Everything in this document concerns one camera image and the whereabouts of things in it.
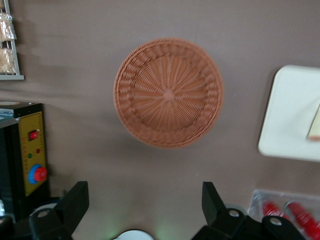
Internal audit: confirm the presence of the black machine yellow panel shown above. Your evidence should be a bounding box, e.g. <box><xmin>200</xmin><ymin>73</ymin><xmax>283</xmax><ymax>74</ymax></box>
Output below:
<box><xmin>0</xmin><ymin>99</ymin><xmax>51</xmax><ymax>222</ymax></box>

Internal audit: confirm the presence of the triangular sandwich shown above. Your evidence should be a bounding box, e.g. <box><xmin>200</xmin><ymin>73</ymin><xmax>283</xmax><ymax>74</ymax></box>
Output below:
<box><xmin>305</xmin><ymin>102</ymin><xmax>320</xmax><ymax>141</ymax></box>

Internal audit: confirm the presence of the cream plastic tray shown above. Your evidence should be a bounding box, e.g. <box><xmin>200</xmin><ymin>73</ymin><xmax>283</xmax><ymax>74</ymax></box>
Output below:
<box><xmin>257</xmin><ymin>65</ymin><xmax>320</xmax><ymax>163</ymax></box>

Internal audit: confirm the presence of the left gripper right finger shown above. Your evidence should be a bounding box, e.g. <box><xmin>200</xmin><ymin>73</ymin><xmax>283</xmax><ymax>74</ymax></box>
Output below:
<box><xmin>191</xmin><ymin>181</ymin><xmax>248</xmax><ymax>240</ymax></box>

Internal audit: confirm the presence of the red cola bottle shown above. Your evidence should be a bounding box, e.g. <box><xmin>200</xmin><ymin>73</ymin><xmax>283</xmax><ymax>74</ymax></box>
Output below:
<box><xmin>283</xmin><ymin>199</ymin><xmax>320</xmax><ymax>238</ymax></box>
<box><xmin>259</xmin><ymin>199</ymin><xmax>292</xmax><ymax>222</ymax></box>

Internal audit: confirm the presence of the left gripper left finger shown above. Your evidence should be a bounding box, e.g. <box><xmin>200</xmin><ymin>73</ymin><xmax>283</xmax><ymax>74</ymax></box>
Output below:
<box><xmin>28</xmin><ymin>180</ymin><xmax>90</xmax><ymax>240</ymax></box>

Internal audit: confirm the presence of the brown wicker basket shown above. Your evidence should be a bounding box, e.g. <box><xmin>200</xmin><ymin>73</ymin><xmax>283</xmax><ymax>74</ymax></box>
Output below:
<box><xmin>112</xmin><ymin>37</ymin><xmax>224</xmax><ymax>150</ymax></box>

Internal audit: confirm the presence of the clear acrylic bottle rack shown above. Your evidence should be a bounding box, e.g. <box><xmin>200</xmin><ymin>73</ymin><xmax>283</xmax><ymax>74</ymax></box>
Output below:
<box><xmin>247</xmin><ymin>188</ymin><xmax>320</xmax><ymax>240</ymax></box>

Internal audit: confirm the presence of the tray of wrapped snacks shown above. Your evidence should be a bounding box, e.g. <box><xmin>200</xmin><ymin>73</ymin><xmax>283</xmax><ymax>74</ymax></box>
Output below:
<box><xmin>0</xmin><ymin>0</ymin><xmax>26</xmax><ymax>81</ymax></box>

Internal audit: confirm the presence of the wrapped bread packet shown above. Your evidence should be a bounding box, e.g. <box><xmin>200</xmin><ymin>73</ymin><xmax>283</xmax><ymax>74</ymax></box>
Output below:
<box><xmin>0</xmin><ymin>47</ymin><xmax>18</xmax><ymax>74</ymax></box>
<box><xmin>0</xmin><ymin>12</ymin><xmax>17</xmax><ymax>42</ymax></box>

